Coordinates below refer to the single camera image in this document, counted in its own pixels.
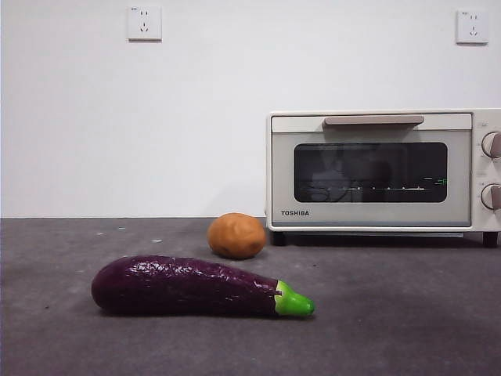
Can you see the brown potato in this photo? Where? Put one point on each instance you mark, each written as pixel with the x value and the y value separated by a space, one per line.
pixel 236 235

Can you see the cream Toshiba toaster oven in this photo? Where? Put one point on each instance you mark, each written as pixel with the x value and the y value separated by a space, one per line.
pixel 478 172

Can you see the cream oven control knob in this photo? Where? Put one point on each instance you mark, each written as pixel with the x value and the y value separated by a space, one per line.
pixel 491 145
pixel 491 196

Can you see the purple eggplant with green stem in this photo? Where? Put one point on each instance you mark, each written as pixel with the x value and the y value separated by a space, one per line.
pixel 176 288

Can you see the white wall power socket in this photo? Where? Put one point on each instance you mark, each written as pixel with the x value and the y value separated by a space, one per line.
pixel 472 27
pixel 144 23

